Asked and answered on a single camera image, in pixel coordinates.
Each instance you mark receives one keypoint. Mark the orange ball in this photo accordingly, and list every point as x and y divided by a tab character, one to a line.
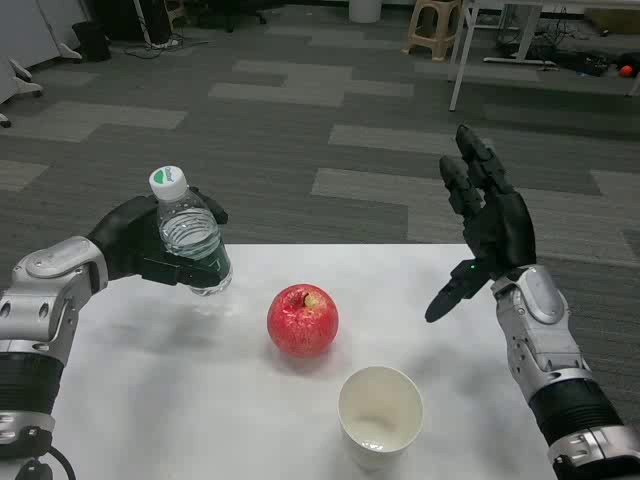
625	70

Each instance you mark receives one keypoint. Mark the white power strip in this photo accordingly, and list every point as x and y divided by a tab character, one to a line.
162	44

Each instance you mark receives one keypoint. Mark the red apple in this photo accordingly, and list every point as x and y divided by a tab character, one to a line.
300	325

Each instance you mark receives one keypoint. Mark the clear plastic water bottle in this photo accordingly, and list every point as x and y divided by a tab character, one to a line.
190	230

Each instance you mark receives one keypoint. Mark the brown cardboard box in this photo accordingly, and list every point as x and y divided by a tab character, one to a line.
612	20

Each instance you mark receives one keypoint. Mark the white table with thin legs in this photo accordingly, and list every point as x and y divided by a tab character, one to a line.
460	60

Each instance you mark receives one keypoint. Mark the white plant pot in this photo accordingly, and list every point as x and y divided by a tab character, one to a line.
365	10

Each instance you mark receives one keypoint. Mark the black waste bin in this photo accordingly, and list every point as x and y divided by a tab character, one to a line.
92	42

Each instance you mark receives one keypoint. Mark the beige plastic stool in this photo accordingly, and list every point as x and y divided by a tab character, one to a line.
430	35

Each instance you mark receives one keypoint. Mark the white desk with T-foot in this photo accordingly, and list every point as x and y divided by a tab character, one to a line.
527	35

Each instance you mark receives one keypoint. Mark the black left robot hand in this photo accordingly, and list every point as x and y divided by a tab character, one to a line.
125	240

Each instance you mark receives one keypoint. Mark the white partition panel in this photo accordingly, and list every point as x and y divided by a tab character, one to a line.
35	25
22	75

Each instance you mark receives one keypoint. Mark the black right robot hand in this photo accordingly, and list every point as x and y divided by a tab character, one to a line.
502	230

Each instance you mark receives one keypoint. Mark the white paper cup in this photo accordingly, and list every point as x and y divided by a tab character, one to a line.
380	400

